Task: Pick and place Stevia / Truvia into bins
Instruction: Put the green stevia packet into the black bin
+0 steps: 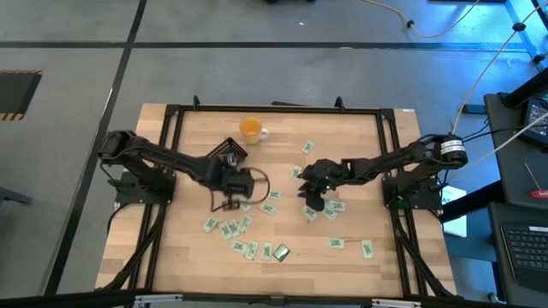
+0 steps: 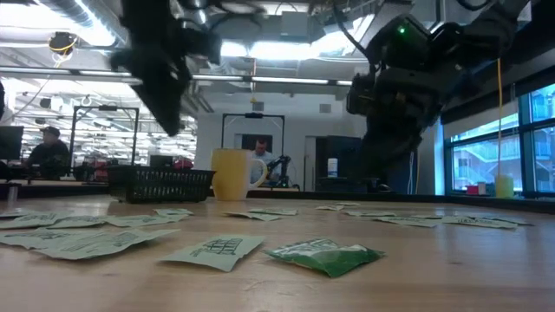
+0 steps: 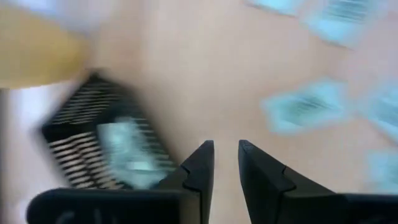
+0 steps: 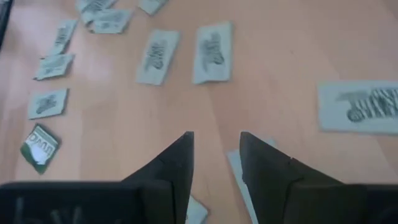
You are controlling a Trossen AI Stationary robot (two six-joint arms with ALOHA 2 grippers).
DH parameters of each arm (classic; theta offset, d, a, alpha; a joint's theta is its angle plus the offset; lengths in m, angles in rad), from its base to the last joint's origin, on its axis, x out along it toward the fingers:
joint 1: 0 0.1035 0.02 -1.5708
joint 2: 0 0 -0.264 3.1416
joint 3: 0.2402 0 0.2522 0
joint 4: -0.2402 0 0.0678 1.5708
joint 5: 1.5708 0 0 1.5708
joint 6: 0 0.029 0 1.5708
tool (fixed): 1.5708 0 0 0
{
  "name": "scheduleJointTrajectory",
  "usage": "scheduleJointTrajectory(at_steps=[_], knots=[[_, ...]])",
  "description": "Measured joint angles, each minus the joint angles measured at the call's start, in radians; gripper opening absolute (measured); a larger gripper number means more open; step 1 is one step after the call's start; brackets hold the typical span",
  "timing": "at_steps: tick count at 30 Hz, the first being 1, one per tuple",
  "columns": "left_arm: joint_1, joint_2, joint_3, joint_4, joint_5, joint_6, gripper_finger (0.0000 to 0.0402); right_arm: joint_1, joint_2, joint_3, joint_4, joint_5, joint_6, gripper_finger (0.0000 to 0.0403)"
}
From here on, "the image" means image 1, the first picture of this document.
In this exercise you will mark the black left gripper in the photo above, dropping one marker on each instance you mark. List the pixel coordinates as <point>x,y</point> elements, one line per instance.
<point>233,181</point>

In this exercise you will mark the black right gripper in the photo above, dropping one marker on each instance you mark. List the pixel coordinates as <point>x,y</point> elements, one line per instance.
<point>323,175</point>

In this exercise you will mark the shiny green foil packet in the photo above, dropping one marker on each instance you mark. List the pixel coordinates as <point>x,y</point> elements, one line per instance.
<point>281,252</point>

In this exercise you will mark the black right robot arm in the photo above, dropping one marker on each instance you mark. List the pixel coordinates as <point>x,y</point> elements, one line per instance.
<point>385,162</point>

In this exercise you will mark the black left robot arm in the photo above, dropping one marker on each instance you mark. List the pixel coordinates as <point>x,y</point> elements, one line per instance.
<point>171,158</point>

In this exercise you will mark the black mesh plastic basket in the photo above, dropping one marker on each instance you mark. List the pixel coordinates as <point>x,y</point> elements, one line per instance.
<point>229,147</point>

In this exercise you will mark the yellow and white mug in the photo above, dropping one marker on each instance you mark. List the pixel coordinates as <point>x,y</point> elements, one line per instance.
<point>251,129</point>

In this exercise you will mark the white paper sheet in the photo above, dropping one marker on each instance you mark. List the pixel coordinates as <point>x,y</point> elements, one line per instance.
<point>454,214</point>

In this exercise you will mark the black side desk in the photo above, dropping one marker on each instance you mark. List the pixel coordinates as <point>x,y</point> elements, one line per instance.
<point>505,179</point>

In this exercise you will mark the black laptop keyboard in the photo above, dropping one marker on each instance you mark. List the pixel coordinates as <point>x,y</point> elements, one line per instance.
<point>526,252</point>

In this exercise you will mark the grey chair base leg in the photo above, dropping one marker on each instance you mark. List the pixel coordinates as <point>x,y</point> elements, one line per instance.
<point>10,197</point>

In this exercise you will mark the black hazard-striped floor hatch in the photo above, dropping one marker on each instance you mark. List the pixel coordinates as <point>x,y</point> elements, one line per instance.
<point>17,94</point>

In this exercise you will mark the black aluminium table frame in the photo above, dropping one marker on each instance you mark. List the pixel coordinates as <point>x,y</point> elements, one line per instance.
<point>278,109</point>

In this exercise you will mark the black frame clamp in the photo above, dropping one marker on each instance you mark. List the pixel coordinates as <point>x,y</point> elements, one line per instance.
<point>196,102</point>
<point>339,102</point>

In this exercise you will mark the silver metal bracket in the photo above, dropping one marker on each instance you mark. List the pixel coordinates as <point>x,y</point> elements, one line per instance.
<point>157,298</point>
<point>396,303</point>

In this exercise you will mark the black camera mount beam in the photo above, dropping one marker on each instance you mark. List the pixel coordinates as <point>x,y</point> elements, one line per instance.
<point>64,299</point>

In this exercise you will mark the blue metal frame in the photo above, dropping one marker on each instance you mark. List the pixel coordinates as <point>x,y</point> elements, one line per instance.
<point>524,30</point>

